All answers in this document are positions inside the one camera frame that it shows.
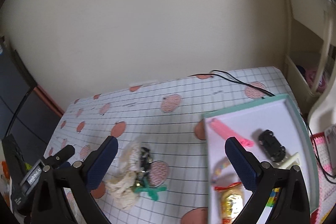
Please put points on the pastel braided scrunchie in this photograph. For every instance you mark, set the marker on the pastel braided scrunchie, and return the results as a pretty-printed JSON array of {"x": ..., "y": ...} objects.
[{"x": 220, "y": 166}]

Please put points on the white teal-rimmed tray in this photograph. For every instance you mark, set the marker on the white teal-rimmed tray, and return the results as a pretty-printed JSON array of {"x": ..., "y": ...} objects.
[{"x": 279, "y": 114}]

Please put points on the pink white crochet mat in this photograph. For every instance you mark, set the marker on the pink white crochet mat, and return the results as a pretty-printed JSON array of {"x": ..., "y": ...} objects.
[{"x": 326, "y": 189}]

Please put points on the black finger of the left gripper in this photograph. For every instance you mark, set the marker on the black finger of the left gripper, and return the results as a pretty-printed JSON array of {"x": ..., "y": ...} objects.
[{"x": 60, "y": 159}]

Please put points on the black gold transformer toy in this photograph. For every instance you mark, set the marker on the black gold transformer toy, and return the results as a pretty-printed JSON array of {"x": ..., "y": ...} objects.
[{"x": 145, "y": 161}]

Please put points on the cream lace cloth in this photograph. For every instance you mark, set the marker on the cream lace cloth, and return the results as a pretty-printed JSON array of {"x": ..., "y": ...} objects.
[{"x": 121, "y": 190}]

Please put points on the green ribbon bow clip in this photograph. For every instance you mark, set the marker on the green ribbon bow clip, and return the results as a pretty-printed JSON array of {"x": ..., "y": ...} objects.
[{"x": 151, "y": 191}]

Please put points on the cotton swab bag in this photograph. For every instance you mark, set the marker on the cotton swab bag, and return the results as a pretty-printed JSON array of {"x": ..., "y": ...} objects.
[{"x": 130, "y": 158}]

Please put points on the white shelf unit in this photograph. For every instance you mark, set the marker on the white shelf unit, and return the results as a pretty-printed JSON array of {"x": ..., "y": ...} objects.
[{"x": 310, "y": 59}]

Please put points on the multicolour plastic link toy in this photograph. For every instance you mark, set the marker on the multicolour plastic link toy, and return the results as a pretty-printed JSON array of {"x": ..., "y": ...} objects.
[{"x": 273, "y": 197}]

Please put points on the cream plastic hair claw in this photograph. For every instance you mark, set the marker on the cream plastic hair claw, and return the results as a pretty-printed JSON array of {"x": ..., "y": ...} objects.
[{"x": 288, "y": 161}]

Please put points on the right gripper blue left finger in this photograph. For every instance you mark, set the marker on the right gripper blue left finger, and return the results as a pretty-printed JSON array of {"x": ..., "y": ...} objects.
[{"x": 100, "y": 161}]

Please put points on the yellow snack packet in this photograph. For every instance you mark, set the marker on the yellow snack packet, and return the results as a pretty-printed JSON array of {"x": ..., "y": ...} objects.
[{"x": 231, "y": 201}]

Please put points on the pomegranate grid tablecloth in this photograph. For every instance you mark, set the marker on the pomegranate grid tablecloth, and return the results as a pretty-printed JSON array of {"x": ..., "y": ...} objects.
[{"x": 166, "y": 117}]

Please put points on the pink hair roller clip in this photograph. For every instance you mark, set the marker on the pink hair roller clip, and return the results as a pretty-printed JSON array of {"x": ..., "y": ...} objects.
[{"x": 226, "y": 132}]

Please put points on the black toy car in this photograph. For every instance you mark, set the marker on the black toy car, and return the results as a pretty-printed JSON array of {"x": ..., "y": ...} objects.
[{"x": 273, "y": 148}]

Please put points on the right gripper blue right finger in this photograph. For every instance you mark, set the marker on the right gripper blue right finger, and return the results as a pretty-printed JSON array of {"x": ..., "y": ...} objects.
[{"x": 238, "y": 158}]

